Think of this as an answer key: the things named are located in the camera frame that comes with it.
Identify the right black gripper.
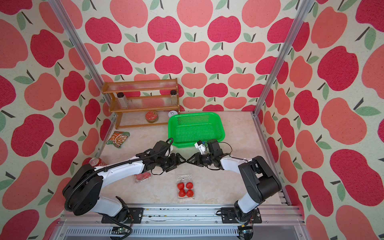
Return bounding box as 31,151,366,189
187,152,214,167

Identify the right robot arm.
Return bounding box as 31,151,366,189
187,140,282,216

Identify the soup seasoning packet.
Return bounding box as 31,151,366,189
106,131,130,149

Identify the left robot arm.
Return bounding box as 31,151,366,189
63,138,181,217

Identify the glass spice jar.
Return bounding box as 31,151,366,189
170,90,178,106
117,92,128,109

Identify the red round tin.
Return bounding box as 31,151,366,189
145,110,159,123

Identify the green plastic basket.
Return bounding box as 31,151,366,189
168,112,226,148

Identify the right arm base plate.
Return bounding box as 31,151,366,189
216,207,263,225

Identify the right glass spice jar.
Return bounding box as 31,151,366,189
170,90,178,106

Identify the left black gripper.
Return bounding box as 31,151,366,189
157,152,188,172

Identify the red soda can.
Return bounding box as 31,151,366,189
89,157,107,167

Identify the aluminium front rail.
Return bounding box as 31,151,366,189
48,205,310,240

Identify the yellow pull-tab can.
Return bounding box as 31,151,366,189
168,111,179,118

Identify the clear clamshell container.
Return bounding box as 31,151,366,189
134,172,152,183
176,174,196,200

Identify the left aluminium frame post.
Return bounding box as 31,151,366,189
48,0,105,91

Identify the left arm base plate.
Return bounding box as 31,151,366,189
112,207,144,224

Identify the wooden three-tier shelf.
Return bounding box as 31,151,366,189
102,79,181,130

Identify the right aluminium frame post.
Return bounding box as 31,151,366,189
253,0,315,118

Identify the strawberry five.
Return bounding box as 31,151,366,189
177,182,185,190

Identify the aluminium frame post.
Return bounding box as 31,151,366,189
253,0,315,118
48,0,105,91

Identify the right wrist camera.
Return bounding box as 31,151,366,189
194,141,207,155

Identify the left glass spice jar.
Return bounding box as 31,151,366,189
117,92,128,109

